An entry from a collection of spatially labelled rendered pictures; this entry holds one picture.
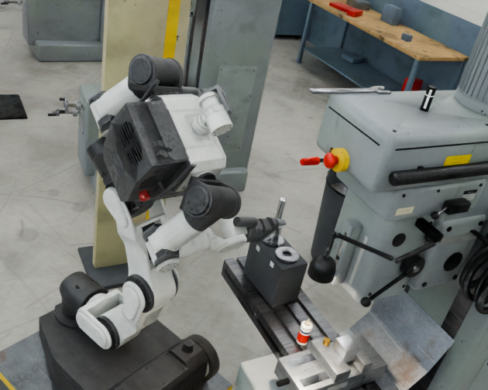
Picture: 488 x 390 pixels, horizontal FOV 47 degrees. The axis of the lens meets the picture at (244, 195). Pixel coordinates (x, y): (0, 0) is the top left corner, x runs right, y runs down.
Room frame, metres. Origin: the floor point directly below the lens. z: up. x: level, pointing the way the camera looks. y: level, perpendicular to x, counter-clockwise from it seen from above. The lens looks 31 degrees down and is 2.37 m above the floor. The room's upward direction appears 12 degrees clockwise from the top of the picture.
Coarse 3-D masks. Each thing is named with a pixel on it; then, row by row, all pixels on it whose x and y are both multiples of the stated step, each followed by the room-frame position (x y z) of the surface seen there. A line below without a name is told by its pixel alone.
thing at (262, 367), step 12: (252, 360) 1.42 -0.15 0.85; (264, 360) 1.44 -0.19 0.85; (276, 360) 1.45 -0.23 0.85; (240, 372) 1.39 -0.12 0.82; (252, 372) 1.37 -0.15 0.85; (264, 372) 1.38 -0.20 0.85; (240, 384) 1.38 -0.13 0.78; (252, 384) 1.33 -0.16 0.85; (264, 384) 1.33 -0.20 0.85; (276, 384) 1.34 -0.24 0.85
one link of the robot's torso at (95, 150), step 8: (104, 136) 1.69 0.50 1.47; (96, 144) 1.66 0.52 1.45; (88, 152) 1.66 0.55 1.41; (96, 152) 1.65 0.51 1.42; (96, 160) 1.63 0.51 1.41; (104, 160) 1.60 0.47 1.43; (96, 168) 1.64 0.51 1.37; (104, 168) 1.60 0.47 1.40; (104, 176) 1.62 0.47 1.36; (136, 208) 1.55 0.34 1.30; (144, 208) 1.58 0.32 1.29; (136, 216) 1.61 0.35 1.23
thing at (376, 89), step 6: (312, 90) 1.35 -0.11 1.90; (318, 90) 1.36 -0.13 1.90; (324, 90) 1.36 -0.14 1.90; (330, 90) 1.37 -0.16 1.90; (336, 90) 1.38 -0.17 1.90; (342, 90) 1.39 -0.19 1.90; (348, 90) 1.40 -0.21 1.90; (354, 90) 1.41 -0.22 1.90; (360, 90) 1.42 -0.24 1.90; (366, 90) 1.43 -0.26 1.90; (372, 90) 1.44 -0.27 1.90; (378, 90) 1.45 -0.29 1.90
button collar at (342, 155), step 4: (336, 148) 1.28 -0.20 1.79; (340, 148) 1.28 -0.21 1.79; (332, 152) 1.29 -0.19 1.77; (336, 152) 1.27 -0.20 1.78; (340, 152) 1.26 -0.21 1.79; (344, 152) 1.26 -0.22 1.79; (340, 156) 1.26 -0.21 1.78; (344, 156) 1.25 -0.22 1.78; (348, 156) 1.26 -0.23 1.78; (340, 160) 1.26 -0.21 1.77; (344, 160) 1.25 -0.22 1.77; (348, 160) 1.26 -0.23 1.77; (340, 164) 1.25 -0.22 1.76; (344, 164) 1.25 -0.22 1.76; (348, 164) 1.25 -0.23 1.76; (332, 168) 1.27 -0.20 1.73; (336, 168) 1.26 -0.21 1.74; (340, 168) 1.25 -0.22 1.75; (344, 168) 1.25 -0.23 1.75
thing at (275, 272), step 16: (256, 256) 1.75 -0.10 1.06; (272, 256) 1.69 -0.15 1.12; (288, 256) 1.71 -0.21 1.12; (256, 272) 1.73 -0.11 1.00; (272, 272) 1.66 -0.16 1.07; (288, 272) 1.64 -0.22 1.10; (304, 272) 1.69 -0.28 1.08; (256, 288) 1.71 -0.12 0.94; (272, 288) 1.64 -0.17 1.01; (288, 288) 1.66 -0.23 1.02; (272, 304) 1.63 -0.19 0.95
